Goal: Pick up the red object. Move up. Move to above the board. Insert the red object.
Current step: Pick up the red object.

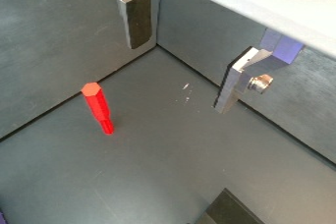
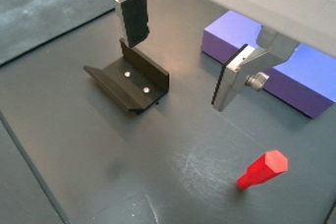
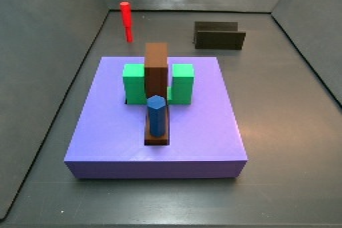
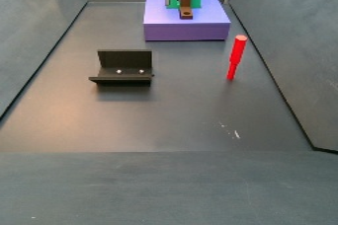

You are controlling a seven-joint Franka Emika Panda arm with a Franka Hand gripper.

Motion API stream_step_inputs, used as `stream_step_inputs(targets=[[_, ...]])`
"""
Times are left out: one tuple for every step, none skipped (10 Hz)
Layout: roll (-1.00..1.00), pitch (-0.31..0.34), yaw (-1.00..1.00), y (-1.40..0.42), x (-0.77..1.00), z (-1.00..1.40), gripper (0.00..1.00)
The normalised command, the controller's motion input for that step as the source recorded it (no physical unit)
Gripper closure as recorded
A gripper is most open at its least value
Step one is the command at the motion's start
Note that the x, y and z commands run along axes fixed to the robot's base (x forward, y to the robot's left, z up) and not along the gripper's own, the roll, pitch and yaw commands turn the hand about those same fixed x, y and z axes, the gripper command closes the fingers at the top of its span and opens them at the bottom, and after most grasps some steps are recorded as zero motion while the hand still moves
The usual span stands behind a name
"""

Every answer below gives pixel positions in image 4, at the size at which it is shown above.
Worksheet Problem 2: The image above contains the black angle bracket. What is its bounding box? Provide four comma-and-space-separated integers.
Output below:
88, 49, 154, 85

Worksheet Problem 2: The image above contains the red hexagonal peg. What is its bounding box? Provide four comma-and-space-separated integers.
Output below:
227, 35, 249, 80

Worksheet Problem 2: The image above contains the purple base block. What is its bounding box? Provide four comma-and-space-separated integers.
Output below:
143, 0, 231, 41

